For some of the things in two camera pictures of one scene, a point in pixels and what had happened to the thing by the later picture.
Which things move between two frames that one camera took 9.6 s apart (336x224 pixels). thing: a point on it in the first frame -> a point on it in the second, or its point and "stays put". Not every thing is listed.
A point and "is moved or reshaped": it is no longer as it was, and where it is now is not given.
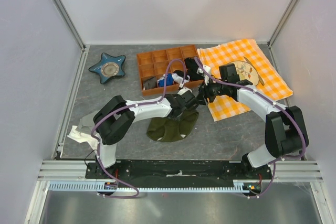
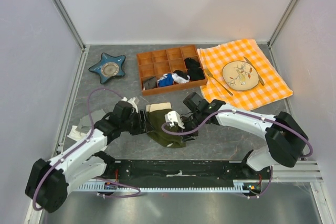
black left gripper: (171, 117) -> (142, 126)
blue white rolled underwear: (170, 81) stays put
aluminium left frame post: (61, 10) stays put
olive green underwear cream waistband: (168, 130) is moved or reshaped
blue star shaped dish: (108, 66) stays put
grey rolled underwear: (150, 83) stays put
